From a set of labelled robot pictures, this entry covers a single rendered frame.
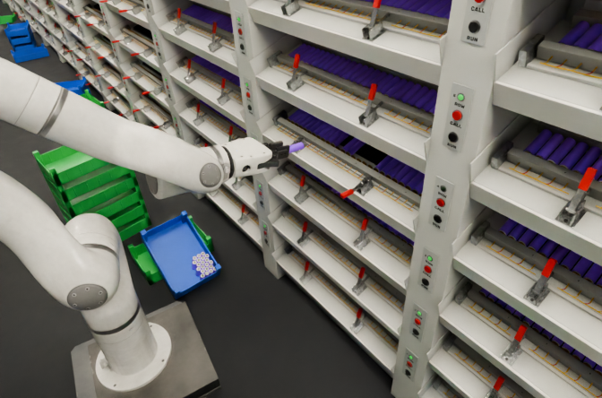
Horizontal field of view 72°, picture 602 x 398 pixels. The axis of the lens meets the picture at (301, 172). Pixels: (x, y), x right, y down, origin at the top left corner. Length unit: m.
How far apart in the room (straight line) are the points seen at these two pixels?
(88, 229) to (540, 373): 0.98
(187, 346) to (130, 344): 0.17
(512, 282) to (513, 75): 0.40
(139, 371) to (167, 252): 0.73
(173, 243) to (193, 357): 0.75
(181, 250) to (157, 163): 1.12
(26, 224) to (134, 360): 0.47
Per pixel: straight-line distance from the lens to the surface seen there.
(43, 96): 0.79
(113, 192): 1.99
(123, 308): 1.07
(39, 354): 1.87
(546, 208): 0.79
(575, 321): 0.90
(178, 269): 1.83
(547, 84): 0.72
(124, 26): 2.55
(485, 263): 0.93
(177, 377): 1.21
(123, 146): 0.80
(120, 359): 1.19
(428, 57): 0.79
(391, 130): 0.93
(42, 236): 0.91
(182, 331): 1.28
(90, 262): 0.91
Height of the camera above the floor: 1.34
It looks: 35 degrees down
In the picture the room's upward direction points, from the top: 3 degrees counter-clockwise
